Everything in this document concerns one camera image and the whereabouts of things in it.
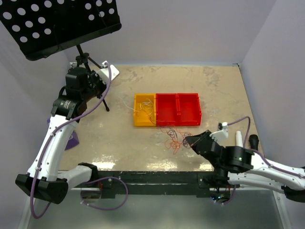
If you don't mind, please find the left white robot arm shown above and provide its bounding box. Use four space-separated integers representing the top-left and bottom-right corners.
15 62 113 204

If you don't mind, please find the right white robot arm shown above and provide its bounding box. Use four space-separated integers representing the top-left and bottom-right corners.
185 129 305 203

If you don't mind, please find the red right plastic bin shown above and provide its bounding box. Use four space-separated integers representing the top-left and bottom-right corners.
177 93 202 126

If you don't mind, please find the red plastic bin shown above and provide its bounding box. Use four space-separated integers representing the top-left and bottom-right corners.
177 93 202 126
156 94 178 126

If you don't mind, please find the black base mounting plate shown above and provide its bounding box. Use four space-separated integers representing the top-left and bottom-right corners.
71 170 241 198

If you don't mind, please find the white plastic cylinder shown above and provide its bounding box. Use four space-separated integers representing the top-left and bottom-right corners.
235 131 244 147

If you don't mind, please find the red middle plastic bin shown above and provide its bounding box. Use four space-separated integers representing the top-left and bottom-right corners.
156 94 178 126

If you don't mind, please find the black plastic cylinder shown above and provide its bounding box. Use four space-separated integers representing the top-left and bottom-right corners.
249 134 259 150

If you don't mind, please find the purple tool holder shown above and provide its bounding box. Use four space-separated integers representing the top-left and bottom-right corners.
47 118 79 150

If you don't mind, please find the yellow plastic bin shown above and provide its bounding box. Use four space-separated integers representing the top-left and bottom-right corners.
133 94 156 127

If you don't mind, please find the black perforated music stand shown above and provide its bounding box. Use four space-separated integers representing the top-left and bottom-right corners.
0 0 122 112

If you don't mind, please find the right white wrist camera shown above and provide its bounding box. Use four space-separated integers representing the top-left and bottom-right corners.
209 122 229 142

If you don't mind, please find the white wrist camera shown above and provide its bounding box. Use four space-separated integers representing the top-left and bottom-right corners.
96 61 120 84
209 122 229 142

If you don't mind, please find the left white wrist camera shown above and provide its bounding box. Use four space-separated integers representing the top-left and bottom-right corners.
96 61 120 84

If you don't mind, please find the aluminium frame rail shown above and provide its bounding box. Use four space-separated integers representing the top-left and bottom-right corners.
30 169 283 191

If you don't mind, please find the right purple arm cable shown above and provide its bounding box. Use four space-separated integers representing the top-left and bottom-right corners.
226 116 305 205

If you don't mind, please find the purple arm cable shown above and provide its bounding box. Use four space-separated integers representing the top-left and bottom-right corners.
226 116 305 205
30 62 129 219

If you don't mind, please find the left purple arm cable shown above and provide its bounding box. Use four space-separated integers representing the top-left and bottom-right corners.
30 62 129 219

